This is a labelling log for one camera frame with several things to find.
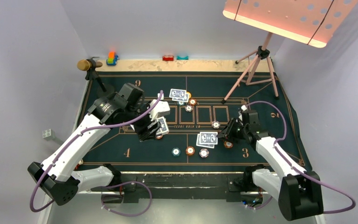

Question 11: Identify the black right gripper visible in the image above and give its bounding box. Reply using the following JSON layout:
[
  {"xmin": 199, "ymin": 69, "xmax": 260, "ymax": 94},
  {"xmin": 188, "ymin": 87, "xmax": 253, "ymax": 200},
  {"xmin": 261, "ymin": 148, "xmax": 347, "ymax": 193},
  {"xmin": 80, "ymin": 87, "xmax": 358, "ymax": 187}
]
[{"xmin": 217, "ymin": 117, "xmax": 248, "ymax": 144}]

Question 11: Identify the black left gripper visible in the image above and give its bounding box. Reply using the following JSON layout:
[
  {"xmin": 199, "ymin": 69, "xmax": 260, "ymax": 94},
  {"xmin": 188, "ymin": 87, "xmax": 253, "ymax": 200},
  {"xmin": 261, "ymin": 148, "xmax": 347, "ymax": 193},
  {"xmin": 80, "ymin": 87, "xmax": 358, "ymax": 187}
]
[{"xmin": 124, "ymin": 100, "xmax": 161, "ymax": 140}]

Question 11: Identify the blue white card deck box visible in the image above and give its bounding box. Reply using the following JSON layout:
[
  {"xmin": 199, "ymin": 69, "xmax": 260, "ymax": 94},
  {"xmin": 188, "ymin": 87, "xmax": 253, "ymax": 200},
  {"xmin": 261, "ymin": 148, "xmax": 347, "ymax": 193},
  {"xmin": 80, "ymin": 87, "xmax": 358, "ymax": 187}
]
[{"xmin": 130, "ymin": 117, "xmax": 170, "ymax": 142}]

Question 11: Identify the pink blue chips pile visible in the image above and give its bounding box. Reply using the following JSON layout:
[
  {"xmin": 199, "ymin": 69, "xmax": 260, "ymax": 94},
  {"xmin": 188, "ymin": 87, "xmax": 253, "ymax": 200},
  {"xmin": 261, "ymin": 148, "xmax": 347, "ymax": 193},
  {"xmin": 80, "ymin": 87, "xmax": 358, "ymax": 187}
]
[
  {"xmin": 212, "ymin": 120, "xmax": 220, "ymax": 129},
  {"xmin": 185, "ymin": 105, "xmax": 193, "ymax": 112}
]

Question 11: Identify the green blue chip stack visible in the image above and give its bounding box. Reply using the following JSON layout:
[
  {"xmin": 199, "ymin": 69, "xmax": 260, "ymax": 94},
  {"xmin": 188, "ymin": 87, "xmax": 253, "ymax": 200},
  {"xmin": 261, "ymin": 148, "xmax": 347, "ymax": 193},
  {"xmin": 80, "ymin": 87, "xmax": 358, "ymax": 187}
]
[{"xmin": 172, "ymin": 147, "xmax": 181, "ymax": 157}]

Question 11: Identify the pink blue chip stack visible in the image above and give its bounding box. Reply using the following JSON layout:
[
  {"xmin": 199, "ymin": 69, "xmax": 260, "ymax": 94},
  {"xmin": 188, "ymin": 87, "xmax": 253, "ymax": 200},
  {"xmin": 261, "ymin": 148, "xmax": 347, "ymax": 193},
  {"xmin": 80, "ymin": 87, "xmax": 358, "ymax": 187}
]
[{"xmin": 199, "ymin": 148, "xmax": 209, "ymax": 158}]

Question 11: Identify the orange red chip stack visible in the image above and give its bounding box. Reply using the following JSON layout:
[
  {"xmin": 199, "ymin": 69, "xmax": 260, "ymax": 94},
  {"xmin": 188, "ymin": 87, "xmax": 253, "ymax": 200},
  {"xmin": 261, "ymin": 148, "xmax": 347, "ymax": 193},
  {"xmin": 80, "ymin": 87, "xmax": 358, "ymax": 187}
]
[{"xmin": 186, "ymin": 146, "xmax": 195, "ymax": 156}]

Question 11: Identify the blue back playing card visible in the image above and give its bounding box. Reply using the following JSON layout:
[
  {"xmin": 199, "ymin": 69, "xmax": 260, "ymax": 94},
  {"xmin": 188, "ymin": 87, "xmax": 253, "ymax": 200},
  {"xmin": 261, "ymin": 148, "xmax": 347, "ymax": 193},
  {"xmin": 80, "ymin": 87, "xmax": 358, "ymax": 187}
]
[{"xmin": 172, "ymin": 94, "xmax": 189, "ymax": 103}]

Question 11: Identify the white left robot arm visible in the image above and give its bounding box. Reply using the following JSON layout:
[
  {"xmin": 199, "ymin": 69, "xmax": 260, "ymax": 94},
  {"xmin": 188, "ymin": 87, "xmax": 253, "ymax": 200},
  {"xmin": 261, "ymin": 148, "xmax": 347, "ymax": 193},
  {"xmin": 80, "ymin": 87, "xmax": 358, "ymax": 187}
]
[{"xmin": 28, "ymin": 83, "xmax": 170, "ymax": 206}]

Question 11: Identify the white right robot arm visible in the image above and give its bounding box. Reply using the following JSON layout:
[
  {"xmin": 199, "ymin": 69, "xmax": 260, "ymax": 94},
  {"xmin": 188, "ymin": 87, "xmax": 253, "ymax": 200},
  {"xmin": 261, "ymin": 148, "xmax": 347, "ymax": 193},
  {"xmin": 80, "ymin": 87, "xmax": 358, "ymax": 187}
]
[{"xmin": 217, "ymin": 110, "xmax": 324, "ymax": 221}]

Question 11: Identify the dark green poker mat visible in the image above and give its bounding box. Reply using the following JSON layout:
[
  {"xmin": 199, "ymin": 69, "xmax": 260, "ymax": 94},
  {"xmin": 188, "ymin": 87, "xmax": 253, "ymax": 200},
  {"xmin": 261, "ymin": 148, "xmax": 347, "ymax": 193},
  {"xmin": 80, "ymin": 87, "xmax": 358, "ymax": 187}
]
[{"xmin": 83, "ymin": 71, "xmax": 312, "ymax": 172}]

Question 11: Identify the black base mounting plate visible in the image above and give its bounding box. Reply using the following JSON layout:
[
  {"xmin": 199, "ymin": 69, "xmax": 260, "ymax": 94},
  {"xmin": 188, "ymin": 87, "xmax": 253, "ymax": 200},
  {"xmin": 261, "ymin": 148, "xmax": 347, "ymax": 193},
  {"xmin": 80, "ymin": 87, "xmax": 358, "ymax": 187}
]
[{"xmin": 91, "ymin": 172, "xmax": 270, "ymax": 205}]

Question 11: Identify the red toy block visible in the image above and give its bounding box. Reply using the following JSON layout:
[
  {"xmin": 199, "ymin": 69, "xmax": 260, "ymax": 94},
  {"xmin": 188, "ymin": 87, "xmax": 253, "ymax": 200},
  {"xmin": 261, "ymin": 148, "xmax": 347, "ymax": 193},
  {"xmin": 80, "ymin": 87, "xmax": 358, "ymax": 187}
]
[{"xmin": 162, "ymin": 55, "xmax": 175, "ymax": 61}]

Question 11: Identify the teal toy block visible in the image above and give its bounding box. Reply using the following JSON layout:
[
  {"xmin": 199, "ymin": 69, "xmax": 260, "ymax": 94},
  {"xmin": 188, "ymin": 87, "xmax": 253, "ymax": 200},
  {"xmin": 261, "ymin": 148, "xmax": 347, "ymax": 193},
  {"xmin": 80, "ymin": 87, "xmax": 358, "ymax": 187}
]
[{"xmin": 176, "ymin": 54, "xmax": 189, "ymax": 60}]

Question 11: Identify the orange green toy block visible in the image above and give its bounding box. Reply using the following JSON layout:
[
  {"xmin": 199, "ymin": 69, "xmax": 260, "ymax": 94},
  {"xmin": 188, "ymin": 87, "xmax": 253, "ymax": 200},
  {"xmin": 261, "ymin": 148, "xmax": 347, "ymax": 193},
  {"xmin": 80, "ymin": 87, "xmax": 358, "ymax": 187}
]
[{"xmin": 106, "ymin": 51, "xmax": 119, "ymax": 66}]

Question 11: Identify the gold microphone on stand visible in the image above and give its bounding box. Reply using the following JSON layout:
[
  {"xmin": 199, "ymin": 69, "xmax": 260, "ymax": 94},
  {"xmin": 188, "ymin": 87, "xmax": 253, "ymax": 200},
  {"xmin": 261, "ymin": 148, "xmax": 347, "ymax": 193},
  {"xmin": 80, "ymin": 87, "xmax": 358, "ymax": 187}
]
[{"xmin": 77, "ymin": 57, "xmax": 115, "ymax": 98}]

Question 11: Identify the grey lego brick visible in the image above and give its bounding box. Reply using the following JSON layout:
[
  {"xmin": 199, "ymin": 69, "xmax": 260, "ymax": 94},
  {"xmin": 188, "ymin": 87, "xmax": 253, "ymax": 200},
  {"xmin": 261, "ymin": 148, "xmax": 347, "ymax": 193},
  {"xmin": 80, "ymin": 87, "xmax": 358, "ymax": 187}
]
[{"xmin": 42, "ymin": 129, "xmax": 55, "ymax": 141}]

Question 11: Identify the pink music stand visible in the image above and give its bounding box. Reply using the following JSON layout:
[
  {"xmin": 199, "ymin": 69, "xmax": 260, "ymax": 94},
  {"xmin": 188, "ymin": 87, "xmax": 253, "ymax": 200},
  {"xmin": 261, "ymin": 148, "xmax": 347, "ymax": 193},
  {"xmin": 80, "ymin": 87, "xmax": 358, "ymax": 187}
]
[{"xmin": 221, "ymin": 0, "xmax": 358, "ymax": 104}]

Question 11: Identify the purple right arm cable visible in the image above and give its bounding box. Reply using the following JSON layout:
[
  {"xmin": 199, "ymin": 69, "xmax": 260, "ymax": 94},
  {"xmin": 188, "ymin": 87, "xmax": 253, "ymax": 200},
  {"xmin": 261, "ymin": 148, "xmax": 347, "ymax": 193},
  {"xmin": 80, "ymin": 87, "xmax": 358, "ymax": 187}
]
[{"xmin": 244, "ymin": 100, "xmax": 356, "ymax": 215}]

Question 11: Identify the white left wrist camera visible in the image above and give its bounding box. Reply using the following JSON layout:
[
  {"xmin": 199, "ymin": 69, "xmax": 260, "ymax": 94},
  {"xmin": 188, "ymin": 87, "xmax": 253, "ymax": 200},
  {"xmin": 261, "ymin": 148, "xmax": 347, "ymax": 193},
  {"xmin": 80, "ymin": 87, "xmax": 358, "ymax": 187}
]
[{"xmin": 150, "ymin": 93, "xmax": 171, "ymax": 121}]

